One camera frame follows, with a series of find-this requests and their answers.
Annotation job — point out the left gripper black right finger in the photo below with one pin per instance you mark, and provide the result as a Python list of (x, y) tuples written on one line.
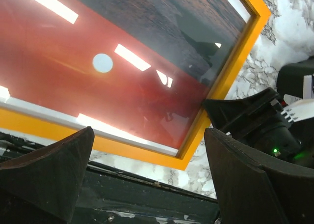
[(255, 188)]

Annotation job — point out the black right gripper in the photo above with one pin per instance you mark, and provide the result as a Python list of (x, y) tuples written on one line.
[(271, 137)]

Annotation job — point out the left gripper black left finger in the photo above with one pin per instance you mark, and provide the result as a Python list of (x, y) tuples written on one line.
[(42, 187)]

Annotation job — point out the orange wooden picture frame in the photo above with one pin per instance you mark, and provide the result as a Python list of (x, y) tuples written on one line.
[(233, 69)]

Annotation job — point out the red sunset photo print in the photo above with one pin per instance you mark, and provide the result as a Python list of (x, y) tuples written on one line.
[(110, 69)]

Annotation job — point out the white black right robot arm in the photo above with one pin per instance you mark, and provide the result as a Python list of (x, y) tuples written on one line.
[(294, 79)]

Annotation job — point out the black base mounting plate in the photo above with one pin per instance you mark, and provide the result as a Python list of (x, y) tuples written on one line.
[(112, 196)]

